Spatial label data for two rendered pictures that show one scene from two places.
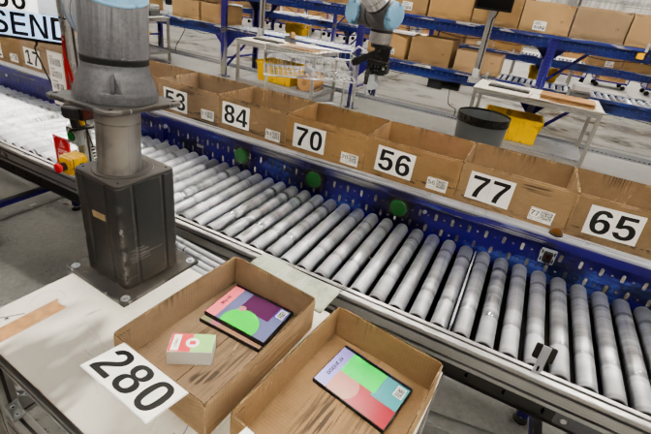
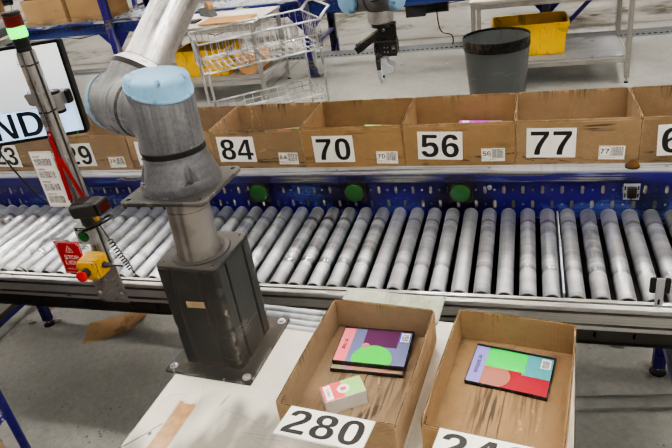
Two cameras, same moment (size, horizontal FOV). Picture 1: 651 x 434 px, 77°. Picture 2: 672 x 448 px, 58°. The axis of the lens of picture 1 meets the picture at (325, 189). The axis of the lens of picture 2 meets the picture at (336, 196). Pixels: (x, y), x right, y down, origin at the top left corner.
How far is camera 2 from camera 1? 56 cm
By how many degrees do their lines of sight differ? 4
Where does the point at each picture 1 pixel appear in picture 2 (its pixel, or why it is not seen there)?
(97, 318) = (233, 403)
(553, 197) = (618, 129)
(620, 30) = not seen: outside the picture
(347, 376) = (493, 368)
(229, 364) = (382, 396)
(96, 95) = (178, 189)
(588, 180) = (646, 97)
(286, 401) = (451, 406)
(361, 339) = (491, 332)
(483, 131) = (502, 57)
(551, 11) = not seen: outside the picture
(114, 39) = (181, 132)
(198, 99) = not seen: hidden behind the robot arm
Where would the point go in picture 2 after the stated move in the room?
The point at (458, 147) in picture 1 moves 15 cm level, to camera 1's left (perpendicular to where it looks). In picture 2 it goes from (499, 104) to (461, 111)
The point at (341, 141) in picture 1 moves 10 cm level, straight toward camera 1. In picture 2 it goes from (372, 141) to (377, 151)
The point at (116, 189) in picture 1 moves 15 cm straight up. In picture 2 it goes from (215, 272) to (199, 218)
